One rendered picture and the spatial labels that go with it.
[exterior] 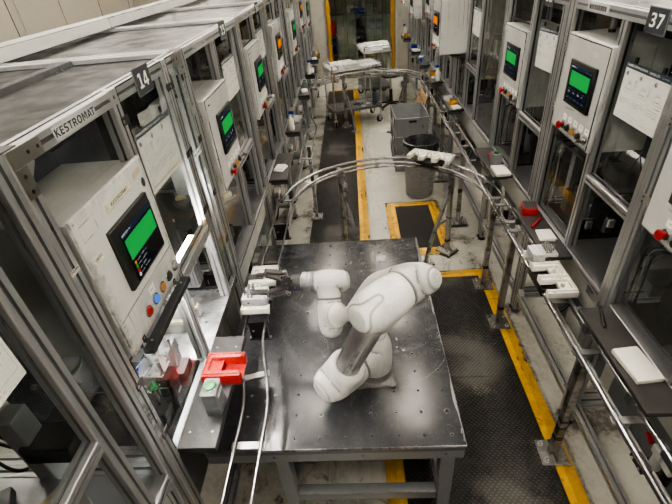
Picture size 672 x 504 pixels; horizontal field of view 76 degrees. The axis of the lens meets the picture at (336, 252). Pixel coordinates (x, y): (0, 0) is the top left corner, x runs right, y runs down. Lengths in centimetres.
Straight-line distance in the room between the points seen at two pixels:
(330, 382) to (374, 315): 59
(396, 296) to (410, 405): 79
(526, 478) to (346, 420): 111
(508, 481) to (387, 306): 156
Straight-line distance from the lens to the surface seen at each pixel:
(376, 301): 127
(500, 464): 268
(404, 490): 228
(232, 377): 182
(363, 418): 195
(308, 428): 195
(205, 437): 175
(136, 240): 140
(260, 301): 219
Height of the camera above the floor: 230
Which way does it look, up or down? 35 degrees down
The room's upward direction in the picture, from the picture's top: 6 degrees counter-clockwise
